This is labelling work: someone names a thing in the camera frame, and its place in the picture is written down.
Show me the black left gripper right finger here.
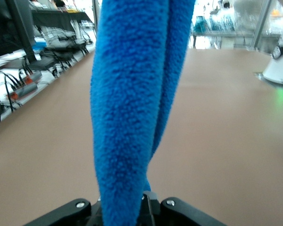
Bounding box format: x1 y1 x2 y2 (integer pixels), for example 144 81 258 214
140 191 161 226

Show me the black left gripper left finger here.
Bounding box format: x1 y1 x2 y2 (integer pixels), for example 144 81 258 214
91 199 104 226

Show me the blue microfibre towel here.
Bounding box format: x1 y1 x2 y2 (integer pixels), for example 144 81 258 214
89 0 196 226

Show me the power strip with orange switches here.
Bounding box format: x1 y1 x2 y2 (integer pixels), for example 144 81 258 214
9 83 38 101
23 71 42 84

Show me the flat black box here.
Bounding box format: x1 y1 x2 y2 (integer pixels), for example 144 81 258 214
29 57 56 71

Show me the black monitor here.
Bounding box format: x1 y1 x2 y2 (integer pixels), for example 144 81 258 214
0 0 36 63

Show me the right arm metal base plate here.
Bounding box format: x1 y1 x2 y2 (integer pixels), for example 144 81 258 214
254 72 283 90

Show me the aluminium frame post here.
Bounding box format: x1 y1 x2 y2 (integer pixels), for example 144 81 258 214
246 0 273 51

